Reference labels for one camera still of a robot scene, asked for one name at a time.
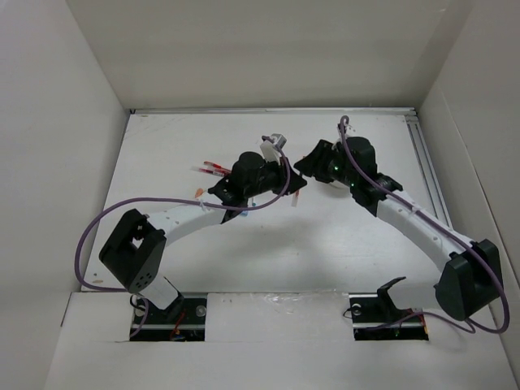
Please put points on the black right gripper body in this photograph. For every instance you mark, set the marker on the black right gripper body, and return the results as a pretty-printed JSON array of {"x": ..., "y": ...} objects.
[{"x": 331, "y": 166}]

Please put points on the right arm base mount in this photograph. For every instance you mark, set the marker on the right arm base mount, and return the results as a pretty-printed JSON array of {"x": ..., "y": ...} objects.
[{"x": 374, "y": 317}]

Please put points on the white round divided container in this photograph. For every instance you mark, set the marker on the white round divided container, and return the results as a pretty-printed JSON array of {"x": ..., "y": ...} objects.
[{"x": 338, "y": 185}]

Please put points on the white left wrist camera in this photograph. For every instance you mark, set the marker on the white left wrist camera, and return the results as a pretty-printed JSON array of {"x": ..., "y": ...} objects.
[{"x": 272, "y": 146}]

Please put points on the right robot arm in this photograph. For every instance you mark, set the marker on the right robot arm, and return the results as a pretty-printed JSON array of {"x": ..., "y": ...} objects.
[{"x": 470, "y": 270}]

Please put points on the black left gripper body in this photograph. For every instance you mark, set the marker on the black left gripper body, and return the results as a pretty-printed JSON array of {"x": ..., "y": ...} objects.
[{"x": 271, "y": 178}]

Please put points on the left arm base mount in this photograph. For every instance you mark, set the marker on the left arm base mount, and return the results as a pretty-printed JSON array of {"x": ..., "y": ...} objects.
[{"x": 188, "y": 323}]

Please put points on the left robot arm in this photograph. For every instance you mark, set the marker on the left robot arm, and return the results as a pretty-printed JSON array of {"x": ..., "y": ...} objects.
[{"x": 134, "y": 250}]

